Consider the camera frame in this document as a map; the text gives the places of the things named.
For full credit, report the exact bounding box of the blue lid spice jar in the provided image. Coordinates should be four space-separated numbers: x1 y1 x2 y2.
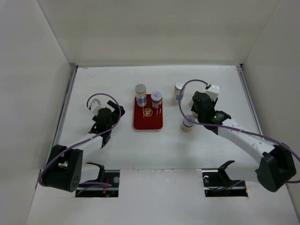
180 115 195 132
150 91 162 109

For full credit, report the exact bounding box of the blue label shaker bottle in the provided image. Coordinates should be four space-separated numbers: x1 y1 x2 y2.
135 84 147 107

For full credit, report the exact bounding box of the pink spice jar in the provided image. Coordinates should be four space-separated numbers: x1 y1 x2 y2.
191 110 198 118

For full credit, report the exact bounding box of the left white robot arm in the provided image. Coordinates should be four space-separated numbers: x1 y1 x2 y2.
38 99 125 193

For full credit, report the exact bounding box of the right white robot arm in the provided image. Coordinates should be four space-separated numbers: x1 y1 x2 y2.
191 91 296 192

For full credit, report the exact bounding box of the silver lid shaker bottle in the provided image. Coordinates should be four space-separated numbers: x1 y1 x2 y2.
173 81 185 104

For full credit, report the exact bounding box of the red rectangular tray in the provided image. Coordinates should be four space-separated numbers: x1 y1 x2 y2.
133 94 164 131

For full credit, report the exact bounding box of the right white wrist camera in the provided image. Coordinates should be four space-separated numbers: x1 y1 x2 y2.
205 83 220 101

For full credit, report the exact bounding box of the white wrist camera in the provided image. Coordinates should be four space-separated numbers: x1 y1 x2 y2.
205 83 220 101
88 98 103 115

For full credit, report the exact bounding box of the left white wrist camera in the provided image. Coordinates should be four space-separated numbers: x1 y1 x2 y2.
88 98 103 115

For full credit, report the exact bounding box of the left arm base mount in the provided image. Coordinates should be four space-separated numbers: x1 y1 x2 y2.
75 163 120 198

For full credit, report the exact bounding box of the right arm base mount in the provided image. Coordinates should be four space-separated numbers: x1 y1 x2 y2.
202 160 248 197

